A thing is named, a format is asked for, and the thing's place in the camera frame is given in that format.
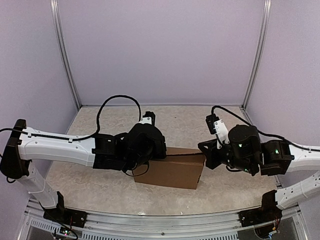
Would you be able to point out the front aluminium frame rail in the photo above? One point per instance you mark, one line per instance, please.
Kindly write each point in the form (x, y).
(113, 226)

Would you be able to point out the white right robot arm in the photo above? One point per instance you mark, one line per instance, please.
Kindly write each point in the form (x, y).
(280, 156)

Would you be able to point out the right aluminium frame post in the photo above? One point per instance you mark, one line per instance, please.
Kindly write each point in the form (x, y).
(258, 53)

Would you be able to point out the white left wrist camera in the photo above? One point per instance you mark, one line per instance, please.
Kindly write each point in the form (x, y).
(148, 118)

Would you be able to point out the left aluminium frame post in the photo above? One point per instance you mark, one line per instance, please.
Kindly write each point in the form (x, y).
(54, 5)

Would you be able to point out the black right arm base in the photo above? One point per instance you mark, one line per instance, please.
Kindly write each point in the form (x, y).
(267, 212)

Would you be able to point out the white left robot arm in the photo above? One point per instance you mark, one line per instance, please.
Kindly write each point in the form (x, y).
(122, 152)

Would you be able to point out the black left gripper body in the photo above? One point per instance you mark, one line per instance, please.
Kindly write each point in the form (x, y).
(159, 154)

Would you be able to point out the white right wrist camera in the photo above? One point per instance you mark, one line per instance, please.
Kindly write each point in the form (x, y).
(218, 128)

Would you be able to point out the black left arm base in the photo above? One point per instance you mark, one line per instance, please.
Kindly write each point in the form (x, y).
(64, 215)

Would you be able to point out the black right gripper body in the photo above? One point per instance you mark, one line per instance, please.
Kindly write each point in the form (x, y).
(242, 164)

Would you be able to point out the aluminium frame post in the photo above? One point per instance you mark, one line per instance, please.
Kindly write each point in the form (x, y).
(258, 53)
(54, 5)

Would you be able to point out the brown cardboard box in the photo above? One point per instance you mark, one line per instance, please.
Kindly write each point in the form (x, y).
(182, 168)

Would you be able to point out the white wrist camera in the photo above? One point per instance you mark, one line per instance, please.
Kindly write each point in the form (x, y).
(218, 128)
(148, 118)

